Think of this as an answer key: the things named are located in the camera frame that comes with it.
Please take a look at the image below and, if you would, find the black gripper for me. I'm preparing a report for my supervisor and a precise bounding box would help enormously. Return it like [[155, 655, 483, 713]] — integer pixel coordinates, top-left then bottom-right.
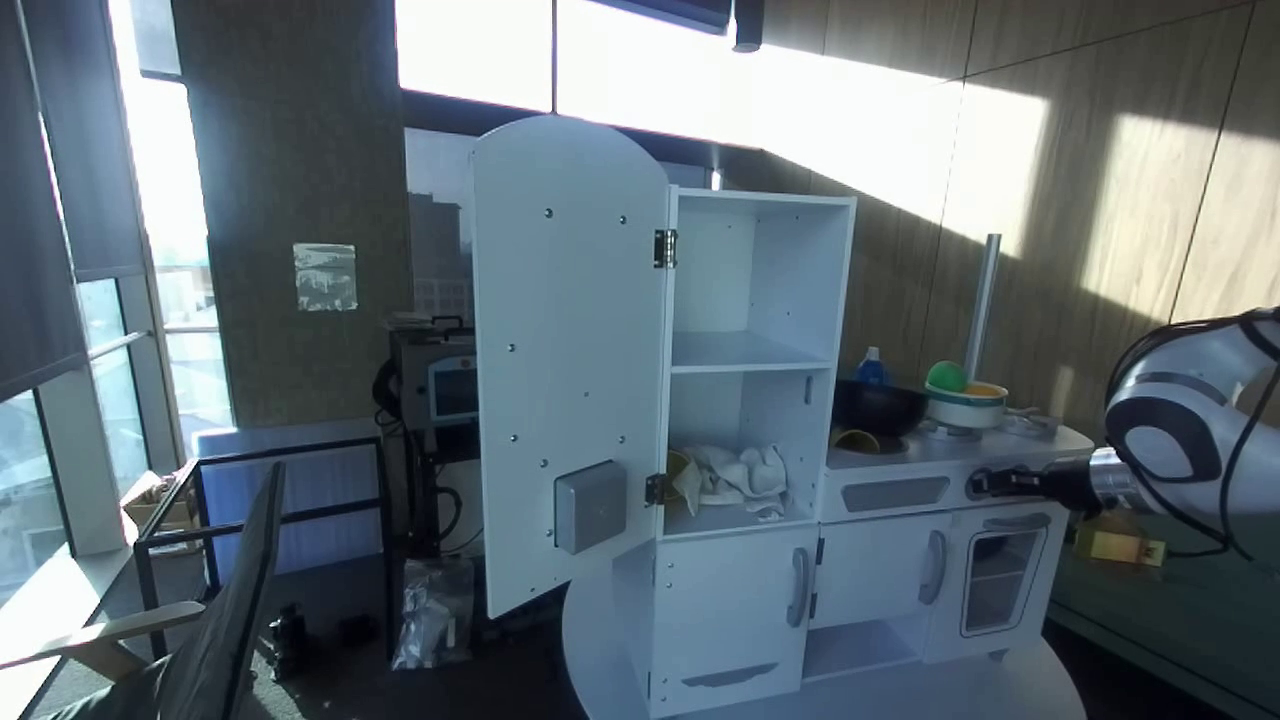
[[963, 458, 1113, 521]]

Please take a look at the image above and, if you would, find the white bowl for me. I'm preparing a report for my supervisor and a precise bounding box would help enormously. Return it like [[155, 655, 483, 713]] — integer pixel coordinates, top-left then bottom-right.
[[922, 392, 1006, 437]]

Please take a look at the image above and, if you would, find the toy oven door with window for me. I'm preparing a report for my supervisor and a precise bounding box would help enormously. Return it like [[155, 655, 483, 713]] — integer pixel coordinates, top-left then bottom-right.
[[961, 510, 1061, 642]]

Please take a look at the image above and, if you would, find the green bowl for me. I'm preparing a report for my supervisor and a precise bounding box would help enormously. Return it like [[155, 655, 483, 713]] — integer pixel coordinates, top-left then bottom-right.
[[919, 356, 977, 399]]

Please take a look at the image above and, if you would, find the black pot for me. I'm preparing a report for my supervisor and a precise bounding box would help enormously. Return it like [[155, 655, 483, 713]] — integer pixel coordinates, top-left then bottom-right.
[[831, 376, 933, 442]]

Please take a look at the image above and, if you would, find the yellow block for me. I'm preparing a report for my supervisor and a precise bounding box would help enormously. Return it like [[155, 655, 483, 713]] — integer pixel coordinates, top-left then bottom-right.
[[1088, 528, 1167, 571]]

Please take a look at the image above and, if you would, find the blue bottle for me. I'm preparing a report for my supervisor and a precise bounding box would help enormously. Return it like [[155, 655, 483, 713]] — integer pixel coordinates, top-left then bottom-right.
[[850, 344, 892, 392]]

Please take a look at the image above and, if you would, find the grey upright pole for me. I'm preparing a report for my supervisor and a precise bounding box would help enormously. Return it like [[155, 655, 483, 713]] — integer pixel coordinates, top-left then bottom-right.
[[963, 231, 1003, 386]]

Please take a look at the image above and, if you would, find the green table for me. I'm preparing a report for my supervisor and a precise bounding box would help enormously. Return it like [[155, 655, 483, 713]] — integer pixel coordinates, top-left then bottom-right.
[[1047, 513, 1280, 720]]

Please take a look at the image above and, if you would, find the white toy kitchen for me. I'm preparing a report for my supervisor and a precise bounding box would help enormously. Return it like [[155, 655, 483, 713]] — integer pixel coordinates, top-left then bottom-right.
[[608, 183, 1099, 720]]

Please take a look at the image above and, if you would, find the white crumpled cloth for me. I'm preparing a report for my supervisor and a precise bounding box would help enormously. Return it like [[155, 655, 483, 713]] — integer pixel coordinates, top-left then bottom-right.
[[667, 442, 796, 523]]

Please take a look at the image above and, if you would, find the white arched cabinet door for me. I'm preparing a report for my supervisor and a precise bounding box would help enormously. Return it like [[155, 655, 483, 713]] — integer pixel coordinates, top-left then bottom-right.
[[465, 112, 678, 623]]

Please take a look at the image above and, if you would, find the black equipment cart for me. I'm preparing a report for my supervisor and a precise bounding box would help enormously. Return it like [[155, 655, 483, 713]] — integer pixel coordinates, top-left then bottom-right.
[[380, 311, 480, 437]]

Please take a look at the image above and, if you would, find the clear plastic bag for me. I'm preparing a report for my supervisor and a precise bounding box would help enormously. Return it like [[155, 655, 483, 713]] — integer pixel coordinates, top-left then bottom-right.
[[392, 557, 480, 673]]

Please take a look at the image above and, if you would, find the black metal rack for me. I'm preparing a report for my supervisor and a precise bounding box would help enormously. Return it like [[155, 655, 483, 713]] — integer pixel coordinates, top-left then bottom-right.
[[130, 419, 407, 673]]

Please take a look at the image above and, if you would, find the cardboard box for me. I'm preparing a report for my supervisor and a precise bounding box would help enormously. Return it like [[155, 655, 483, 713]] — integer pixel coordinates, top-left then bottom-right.
[[121, 465, 208, 540]]

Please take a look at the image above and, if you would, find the grey roller blind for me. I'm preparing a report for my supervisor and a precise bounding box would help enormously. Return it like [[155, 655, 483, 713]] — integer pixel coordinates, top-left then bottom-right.
[[0, 0, 146, 407]]

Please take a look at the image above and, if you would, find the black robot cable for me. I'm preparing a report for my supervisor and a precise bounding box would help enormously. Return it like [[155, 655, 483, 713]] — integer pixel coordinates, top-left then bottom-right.
[[1099, 307, 1280, 561]]

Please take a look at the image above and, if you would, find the grey box door handle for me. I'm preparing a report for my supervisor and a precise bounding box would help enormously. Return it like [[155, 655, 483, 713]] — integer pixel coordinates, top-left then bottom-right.
[[547, 458, 631, 561]]

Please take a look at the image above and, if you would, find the small wall poster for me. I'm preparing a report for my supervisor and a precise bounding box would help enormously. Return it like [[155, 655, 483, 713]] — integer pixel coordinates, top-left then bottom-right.
[[288, 241, 365, 319]]

